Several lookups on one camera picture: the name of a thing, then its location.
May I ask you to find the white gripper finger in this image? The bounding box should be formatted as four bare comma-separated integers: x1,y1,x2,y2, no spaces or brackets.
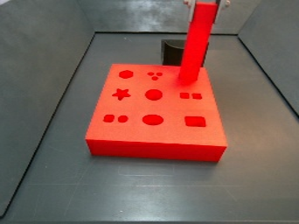
183,0,196,21
216,0,231,11

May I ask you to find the long red arch peg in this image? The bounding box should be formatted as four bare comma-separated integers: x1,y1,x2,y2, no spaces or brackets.
179,2,217,81

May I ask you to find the dark grey curved holder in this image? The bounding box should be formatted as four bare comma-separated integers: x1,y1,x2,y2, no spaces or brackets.
161,38,211,68

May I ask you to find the red shape sorter block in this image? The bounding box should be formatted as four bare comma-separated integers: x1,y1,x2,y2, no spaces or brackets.
85,64,228,162

